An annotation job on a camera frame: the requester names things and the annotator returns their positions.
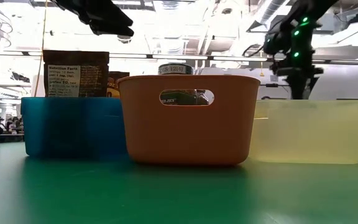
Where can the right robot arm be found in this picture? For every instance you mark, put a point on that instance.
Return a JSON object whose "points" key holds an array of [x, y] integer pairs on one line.
{"points": [[309, 7]]}

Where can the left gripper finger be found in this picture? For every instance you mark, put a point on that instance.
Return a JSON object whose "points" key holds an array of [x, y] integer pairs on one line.
{"points": [[101, 12], [113, 31]]}

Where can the brown taco seasoning packet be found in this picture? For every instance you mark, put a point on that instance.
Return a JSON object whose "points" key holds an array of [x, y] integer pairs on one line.
{"points": [[92, 77], [115, 84]]}

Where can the horizontal frame bar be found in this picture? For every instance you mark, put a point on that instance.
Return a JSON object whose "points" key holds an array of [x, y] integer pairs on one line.
{"points": [[228, 58]]}

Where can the round ceiling dome fixture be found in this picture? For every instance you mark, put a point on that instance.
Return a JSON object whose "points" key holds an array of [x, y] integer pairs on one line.
{"points": [[124, 39]]}

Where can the translucent yellow plastic bin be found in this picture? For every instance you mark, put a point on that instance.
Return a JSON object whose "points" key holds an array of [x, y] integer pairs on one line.
{"points": [[309, 133]]}

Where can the blue plastic bin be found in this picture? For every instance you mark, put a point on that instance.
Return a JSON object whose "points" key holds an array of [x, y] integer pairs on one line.
{"points": [[73, 127]]}

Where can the silver ceiling duct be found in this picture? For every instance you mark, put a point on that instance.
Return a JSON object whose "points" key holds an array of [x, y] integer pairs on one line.
{"points": [[272, 9]]}

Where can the small yellow hanging tag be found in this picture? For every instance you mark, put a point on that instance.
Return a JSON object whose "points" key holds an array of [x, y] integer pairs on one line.
{"points": [[262, 74]]}

